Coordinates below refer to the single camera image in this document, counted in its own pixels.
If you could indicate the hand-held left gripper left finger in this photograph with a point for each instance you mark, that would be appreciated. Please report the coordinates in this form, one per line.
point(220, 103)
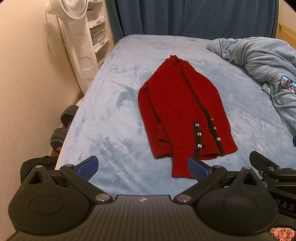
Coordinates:
point(89, 168)

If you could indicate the red knit cardigan sweater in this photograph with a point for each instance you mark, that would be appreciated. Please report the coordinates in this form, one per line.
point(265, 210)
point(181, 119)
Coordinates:
point(180, 102)

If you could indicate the black dumbbell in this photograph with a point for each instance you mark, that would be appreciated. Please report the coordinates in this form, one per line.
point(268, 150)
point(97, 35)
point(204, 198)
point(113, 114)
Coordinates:
point(68, 115)
point(57, 138)

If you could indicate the bed with light blue sheet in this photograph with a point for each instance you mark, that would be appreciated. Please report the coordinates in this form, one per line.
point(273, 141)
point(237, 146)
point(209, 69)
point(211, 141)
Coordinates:
point(101, 120)

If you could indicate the grey-blue quilted blanket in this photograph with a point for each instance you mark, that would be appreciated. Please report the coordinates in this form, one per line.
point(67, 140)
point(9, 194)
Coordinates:
point(266, 62)

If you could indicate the floral patterned cloth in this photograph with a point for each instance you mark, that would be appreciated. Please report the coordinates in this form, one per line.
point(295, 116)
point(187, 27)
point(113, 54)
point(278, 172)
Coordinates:
point(282, 234)

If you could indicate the dark blue curtain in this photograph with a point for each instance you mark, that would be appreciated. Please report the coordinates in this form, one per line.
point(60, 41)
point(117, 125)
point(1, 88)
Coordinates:
point(189, 16)

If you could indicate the white electric fan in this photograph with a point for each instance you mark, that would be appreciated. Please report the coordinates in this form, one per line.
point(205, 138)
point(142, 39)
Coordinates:
point(69, 8)

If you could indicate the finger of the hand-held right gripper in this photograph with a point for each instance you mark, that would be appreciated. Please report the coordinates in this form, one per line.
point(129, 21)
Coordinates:
point(263, 163)

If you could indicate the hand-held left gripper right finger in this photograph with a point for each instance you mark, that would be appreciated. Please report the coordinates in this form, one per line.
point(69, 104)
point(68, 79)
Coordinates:
point(199, 171)

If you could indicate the smartphone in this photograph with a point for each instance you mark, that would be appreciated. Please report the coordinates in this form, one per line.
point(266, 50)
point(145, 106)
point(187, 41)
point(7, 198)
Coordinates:
point(288, 84)

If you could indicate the wooden bed frame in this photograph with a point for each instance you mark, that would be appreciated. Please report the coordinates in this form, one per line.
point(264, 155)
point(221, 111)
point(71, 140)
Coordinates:
point(285, 31)

